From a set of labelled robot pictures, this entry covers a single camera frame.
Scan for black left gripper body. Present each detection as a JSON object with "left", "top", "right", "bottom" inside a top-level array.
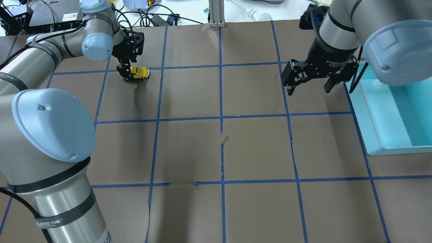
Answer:
[{"left": 112, "top": 29, "right": 145, "bottom": 64}]

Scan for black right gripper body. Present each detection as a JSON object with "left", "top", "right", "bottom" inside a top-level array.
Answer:
[{"left": 281, "top": 38, "right": 359, "bottom": 85}]

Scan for yellow toy beetle car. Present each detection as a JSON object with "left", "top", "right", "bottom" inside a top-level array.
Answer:
[{"left": 130, "top": 66, "right": 150, "bottom": 79}]

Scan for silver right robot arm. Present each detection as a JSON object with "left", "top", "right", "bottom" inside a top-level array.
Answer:
[{"left": 281, "top": 0, "right": 432, "bottom": 95}]

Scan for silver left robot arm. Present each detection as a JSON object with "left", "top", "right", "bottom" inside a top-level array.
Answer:
[{"left": 1, "top": 0, "right": 149, "bottom": 243}]

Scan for black power adapter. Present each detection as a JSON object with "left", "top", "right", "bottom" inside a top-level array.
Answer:
[{"left": 150, "top": 15, "right": 169, "bottom": 27}]

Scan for blue bowl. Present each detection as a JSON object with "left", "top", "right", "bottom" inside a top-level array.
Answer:
[{"left": 123, "top": 0, "right": 150, "bottom": 12}]

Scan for teal plastic bin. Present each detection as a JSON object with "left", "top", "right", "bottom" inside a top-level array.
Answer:
[{"left": 350, "top": 67, "right": 432, "bottom": 156}]

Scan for white light bulb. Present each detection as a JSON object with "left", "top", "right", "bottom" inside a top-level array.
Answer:
[{"left": 248, "top": 9, "right": 272, "bottom": 21}]

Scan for brown paper table mat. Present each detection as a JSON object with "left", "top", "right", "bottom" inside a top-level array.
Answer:
[{"left": 41, "top": 20, "right": 431, "bottom": 243}]

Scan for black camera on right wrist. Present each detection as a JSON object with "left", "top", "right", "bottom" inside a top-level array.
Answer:
[{"left": 298, "top": 5, "right": 329, "bottom": 30}]

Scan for aluminium frame post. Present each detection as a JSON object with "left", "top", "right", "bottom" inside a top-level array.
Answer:
[{"left": 209, "top": 0, "right": 226, "bottom": 28}]

